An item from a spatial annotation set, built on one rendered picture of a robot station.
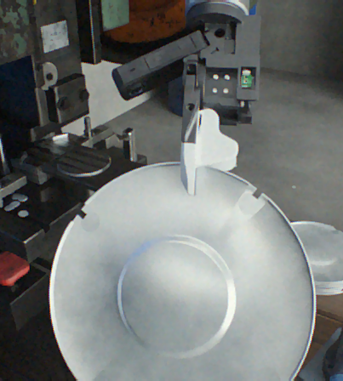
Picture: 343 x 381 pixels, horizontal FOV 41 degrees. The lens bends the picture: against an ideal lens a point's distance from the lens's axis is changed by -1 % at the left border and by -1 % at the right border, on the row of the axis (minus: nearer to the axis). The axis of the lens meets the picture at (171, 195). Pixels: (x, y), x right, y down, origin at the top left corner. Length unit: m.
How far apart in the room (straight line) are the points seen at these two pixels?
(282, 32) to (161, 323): 3.95
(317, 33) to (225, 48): 3.71
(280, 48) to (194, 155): 3.91
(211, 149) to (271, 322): 0.19
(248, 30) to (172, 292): 0.30
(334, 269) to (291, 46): 3.11
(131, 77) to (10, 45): 0.40
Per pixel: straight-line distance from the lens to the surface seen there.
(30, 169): 1.13
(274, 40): 4.38
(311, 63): 4.32
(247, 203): 0.50
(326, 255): 1.47
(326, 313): 1.38
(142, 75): 0.54
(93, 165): 1.08
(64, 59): 1.06
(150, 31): 1.29
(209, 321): 0.50
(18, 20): 0.90
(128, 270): 0.52
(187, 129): 0.49
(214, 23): 0.57
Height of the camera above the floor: 1.30
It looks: 33 degrees down
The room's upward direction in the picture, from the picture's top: straight up
